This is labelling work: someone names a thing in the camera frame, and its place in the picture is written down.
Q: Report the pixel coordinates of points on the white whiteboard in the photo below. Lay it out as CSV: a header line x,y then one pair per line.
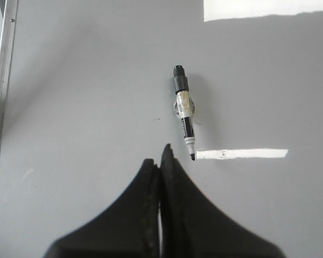
x,y
91,95

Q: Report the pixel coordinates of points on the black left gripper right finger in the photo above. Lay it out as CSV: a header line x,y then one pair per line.
x,y
194,227

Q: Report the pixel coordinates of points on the black whiteboard marker with tape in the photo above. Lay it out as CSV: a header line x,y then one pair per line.
x,y
184,108

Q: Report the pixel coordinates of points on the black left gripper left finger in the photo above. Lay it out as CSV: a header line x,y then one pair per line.
x,y
127,228

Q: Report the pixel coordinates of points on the aluminium whiteboard frame rail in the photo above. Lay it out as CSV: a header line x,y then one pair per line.
x,y
8,19

